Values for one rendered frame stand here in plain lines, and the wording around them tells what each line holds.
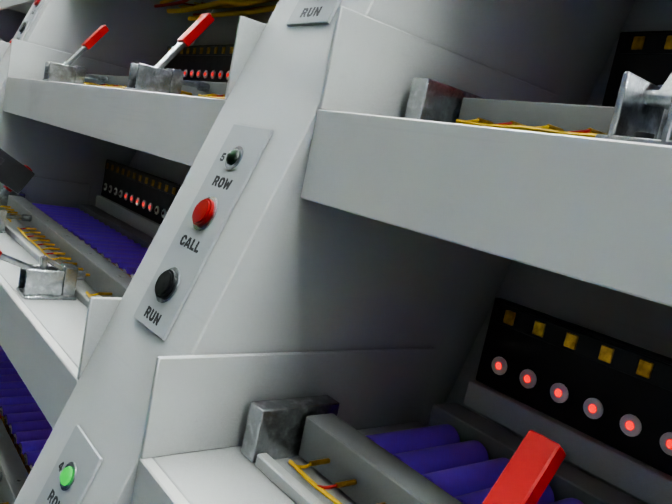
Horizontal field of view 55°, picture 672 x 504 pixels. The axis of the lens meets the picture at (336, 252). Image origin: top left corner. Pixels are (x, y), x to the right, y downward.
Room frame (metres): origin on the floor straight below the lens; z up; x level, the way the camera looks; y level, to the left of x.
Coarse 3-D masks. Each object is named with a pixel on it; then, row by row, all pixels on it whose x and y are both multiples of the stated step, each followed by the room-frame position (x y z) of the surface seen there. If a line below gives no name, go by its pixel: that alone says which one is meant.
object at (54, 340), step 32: (32, 192) 0.91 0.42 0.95; (64, 192) 0.93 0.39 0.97; (32, 256) 0.66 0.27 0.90; (0, 288) 0.55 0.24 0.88; (0, 320) 0.54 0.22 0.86; (32, 320) 0.47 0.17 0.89; (64, 320) 0.49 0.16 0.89; (96, 320) 0.38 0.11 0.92; (32, 352) 0.46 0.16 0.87; (64, 352) 0.42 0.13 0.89; (32, 384) 0.46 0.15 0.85; (64, 384) 0.40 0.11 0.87
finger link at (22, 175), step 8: (0, 152) 0.72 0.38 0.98; (8, 160) 0.72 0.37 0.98; (16, 160) 0.73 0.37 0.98; (0, 168) 0.72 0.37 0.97; (8, 168) 0.72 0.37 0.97; (16, 168) 0.73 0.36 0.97; (24, 168) 0.73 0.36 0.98; (0, 176) 0.72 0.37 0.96; (8, 176) 0.73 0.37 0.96; (16, 176) 0.73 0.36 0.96; (24, 176) 0.74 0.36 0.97; (32, 176) 0.74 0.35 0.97; (8, 184) 0.73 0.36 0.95; (16, 184) 0.73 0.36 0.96; (24, 184) 0.74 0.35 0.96; (16, 192) 0.74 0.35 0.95
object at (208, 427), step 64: (512, 320) 0.37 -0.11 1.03; (192, 384) 0.31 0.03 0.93; (256, 384) 0.34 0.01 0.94; (320, 384) 0.36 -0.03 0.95; (384, 384) 0.40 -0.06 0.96; (512, 384) 0.38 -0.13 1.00; (576, 384) 0.35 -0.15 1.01; (640, 384) 0.32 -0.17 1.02; (192, 448) 0.33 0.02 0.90; (256, 448) 0.33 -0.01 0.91; (320, 448) 0.33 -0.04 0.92; (384, 448) 0.33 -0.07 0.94; (448, 448) 0.34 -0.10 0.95; (512, 448) 0.35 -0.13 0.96; (576, 448) 0.34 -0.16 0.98; (640, 448) 0.32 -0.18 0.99
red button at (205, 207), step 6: (198, 204) 0.35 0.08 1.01; (204, 204) 0.34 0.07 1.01; (210, 204) 0.34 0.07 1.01; (198, 210) 0.35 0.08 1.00; (204, 210) 0.34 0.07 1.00; (210, 210) 0.34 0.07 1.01; (192, 216) 0.35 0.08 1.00; (198, 216) 0.34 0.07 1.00; (204, 216) 0.34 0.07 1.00; (210, 216) 0.34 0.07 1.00; (198, 222) 0.34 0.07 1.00; (204, 222) 0.34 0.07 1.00
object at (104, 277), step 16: (16, 208) 0.83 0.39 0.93; (32, 208) 0.80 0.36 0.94; (32, 224) 0.76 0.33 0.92; (48, 224) 0.72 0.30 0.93; (32, 240) 0.69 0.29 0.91; (48, 240) 0.70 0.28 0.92; (64, 240) 0.65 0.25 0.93; (80, 240) 0.67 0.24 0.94; (48, 256) 0.64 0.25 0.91; (64, 256) 0.65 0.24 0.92; (80, 256) 0.61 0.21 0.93; (96, 256) 0.61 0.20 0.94; (96, 272) 0.57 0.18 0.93; (112, 272) 0.56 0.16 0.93; (96, 288) 0.57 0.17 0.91; (112, 288) 0.54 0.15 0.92
